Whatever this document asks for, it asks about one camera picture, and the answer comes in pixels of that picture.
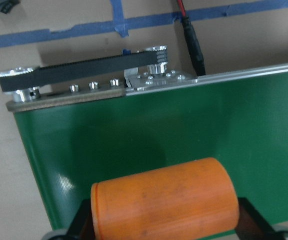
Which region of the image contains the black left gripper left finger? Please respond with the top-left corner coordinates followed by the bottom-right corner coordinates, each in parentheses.
top-left (67, 199), bottom-right (94, 240)

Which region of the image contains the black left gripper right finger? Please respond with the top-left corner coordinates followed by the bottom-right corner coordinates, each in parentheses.
top-left (235, 197), bottom-right (276, 240)

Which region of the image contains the plain orange cylinder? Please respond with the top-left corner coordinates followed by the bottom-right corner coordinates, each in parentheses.
top-left (91, 157), bottom-right (240, 240)

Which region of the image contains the green conveyor belt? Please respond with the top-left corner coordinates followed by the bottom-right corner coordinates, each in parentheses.
top-left (6, 63), bottom-right (288, 229)

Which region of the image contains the black timing belt drive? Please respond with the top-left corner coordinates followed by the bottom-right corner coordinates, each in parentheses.
top-left (0, 45), bottom-right (168, 93)

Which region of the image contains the red black power cable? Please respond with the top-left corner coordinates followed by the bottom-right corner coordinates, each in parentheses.
top-left (175, 0), bottom-right (207, 76)

